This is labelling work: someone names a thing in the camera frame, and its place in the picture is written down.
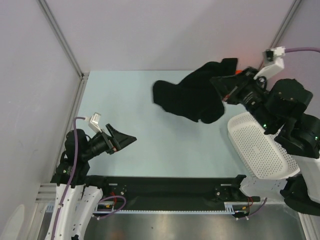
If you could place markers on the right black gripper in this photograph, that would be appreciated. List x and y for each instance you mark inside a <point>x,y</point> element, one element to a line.
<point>235,88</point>

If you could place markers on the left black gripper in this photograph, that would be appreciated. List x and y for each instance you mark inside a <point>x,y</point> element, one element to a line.
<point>118,140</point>

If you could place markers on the black t-shirt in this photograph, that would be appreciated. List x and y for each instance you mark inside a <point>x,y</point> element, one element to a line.
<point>194,97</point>

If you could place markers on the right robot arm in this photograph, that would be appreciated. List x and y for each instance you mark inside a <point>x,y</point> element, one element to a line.
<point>280,112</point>

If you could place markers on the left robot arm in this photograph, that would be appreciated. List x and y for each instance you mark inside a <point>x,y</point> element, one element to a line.
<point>77,194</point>

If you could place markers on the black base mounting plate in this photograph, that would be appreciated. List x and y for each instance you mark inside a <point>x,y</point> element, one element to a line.
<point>171,193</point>

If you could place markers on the white perforated plastic basket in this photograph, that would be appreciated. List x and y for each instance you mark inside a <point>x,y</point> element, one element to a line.
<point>263,157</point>

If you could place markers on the left aluminium corner post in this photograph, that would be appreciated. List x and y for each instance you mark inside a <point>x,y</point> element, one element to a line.
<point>53,23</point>

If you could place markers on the aluminium corner post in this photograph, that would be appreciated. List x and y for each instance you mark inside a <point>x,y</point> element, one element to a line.
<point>53,23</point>
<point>286,22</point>

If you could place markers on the white slotted cable duct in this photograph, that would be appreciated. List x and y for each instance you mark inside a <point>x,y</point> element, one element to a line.
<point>228,209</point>

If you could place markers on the aluminium frame rail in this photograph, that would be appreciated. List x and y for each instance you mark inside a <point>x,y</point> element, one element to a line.
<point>46,193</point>

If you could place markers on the right aluminium corner post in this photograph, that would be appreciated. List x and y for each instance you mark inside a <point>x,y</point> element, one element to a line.
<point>286,22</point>

